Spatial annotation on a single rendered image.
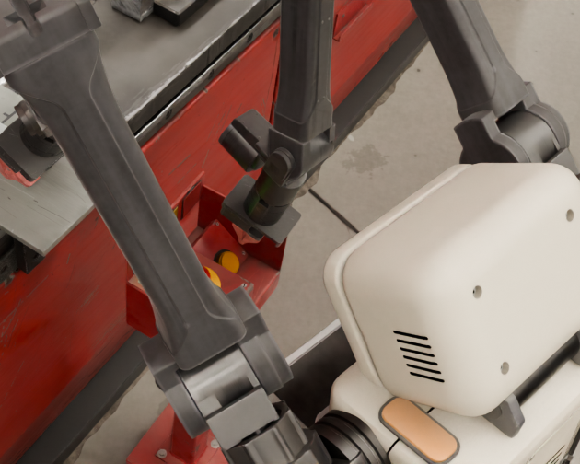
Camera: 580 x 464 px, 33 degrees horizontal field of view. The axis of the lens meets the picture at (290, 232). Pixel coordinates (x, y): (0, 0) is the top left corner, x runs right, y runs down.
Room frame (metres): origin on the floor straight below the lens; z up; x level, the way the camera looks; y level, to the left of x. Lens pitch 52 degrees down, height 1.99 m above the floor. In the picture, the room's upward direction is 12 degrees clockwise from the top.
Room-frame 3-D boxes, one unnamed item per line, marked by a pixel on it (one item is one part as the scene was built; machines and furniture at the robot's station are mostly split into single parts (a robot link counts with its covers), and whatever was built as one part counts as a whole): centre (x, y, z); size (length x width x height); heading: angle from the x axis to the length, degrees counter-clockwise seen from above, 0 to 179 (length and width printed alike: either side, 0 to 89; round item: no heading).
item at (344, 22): (1.74, -0.04, 0.58); 0.15 x 0.02 x 0.07; 157
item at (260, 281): (0.86, 0.11, 0.75); 0.20 x 0.16 x 0.18; 159
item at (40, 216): (0.80, 0.37, 1.00); 0.26 x 0.18 x 0.01; 67
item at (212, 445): (0.86, 0.11, 0.13); 0.10 x 0.10 x 0.01; 69
